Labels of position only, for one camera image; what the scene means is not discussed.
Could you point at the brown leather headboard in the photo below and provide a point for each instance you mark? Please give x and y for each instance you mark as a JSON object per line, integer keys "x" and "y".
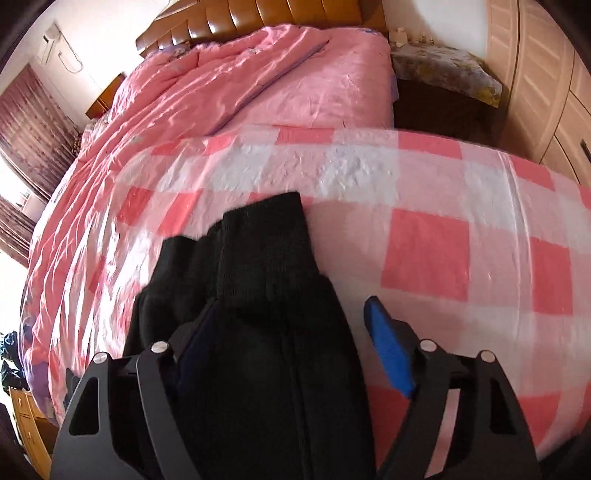
{"x": 277, "y": 14}

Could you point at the black pants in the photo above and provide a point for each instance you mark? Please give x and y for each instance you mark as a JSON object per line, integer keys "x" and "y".
{"x": 272, "y": 350}

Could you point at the dark nightstand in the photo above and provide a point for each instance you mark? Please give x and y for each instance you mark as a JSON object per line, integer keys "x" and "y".
{"x": 429, "y": 115}

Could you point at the brown wooden nightstand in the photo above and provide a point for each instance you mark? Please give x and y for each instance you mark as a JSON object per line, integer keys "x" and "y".
{"x": 104, "y": 99}

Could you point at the light wooden furniture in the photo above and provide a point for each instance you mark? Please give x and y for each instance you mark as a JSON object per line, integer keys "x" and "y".
{"x": 27, "y": 429}

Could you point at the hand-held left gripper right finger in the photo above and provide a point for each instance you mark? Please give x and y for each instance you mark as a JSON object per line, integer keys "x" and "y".
{"x": 390, "y": 346}

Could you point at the pink checkered bed sheet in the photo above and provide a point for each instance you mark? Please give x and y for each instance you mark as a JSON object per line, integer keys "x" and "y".
{"x": 429, "y": 258}

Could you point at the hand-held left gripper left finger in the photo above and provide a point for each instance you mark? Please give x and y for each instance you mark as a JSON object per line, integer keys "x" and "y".
{"x": 150, "y": 374}

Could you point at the pile of dark clothes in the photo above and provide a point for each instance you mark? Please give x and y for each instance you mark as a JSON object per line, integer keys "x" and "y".
{"x": 10, "y": 360}

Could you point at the beige wooden wardrobe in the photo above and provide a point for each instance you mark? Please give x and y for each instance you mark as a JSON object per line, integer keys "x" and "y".
{"x": 540, "y": 74}

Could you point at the patterned nightstand cloth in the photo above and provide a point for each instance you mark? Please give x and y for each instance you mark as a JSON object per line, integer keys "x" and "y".
{"x": 443, "y": 69}

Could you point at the dark red curtain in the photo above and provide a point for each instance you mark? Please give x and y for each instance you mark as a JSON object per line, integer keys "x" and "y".
{"x": 32, "y": 134}

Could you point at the white air conditioner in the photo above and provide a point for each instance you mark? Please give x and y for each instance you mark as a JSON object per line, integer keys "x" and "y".
{"x": 50, "y": 44}

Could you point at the pink quilt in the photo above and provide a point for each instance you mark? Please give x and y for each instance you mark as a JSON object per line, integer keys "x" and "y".
{"x": 194, "y": 97}

